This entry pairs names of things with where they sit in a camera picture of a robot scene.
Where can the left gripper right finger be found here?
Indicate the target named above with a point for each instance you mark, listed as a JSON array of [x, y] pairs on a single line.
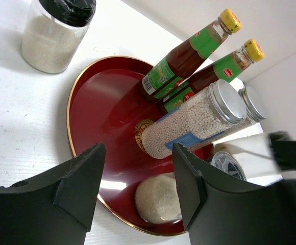
[[218, 208]]

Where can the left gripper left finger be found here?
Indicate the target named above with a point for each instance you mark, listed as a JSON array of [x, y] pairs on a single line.
[[56, 206]]

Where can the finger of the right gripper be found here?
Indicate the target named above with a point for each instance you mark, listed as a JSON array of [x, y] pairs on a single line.
[[283, 149]]

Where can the black cap spice jar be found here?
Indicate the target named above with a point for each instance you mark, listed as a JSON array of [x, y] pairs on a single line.
[[254, 155]]

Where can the blue label jar silver lid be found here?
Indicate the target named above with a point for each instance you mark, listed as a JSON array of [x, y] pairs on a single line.
[[255, 110]]

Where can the chrome top grinder jar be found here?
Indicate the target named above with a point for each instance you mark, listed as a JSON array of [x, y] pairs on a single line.
[[156, 198]]

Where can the blue label peppercorn jar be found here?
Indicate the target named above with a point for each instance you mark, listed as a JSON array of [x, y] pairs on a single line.
[[207, 114]]

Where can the sauce bottle yellow cap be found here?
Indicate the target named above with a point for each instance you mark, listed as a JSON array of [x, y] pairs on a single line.
[[226, 68], [183, 60]]

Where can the red round tray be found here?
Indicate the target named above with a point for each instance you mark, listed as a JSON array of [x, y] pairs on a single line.
[[105, 107]]

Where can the black pump jar white powder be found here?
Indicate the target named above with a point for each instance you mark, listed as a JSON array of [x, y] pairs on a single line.
[[53, 33]]

